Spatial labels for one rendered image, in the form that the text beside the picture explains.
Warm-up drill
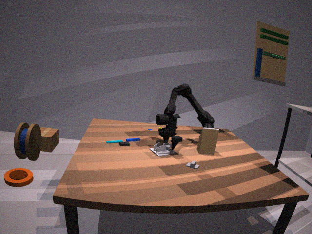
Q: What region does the white rectangular block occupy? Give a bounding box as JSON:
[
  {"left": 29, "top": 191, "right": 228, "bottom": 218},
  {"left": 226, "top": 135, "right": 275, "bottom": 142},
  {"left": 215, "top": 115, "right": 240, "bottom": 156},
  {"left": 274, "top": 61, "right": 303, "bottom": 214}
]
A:
[{"left": 186, "top": 161, "right": 199, "bottom": 169}]

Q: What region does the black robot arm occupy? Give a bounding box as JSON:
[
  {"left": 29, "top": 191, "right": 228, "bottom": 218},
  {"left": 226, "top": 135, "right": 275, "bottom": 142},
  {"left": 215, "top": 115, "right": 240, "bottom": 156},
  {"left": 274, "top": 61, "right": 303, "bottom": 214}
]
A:
[{"left": 156, "top": 83, "right": 215, "bottom": 137}]

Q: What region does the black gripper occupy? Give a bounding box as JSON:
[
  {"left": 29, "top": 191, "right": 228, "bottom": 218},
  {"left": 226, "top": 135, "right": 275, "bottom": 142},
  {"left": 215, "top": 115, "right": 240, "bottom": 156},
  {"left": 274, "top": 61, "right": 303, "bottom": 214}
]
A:
[{"left": 163, "top": 124, "right": 182, "bottom": 150}]

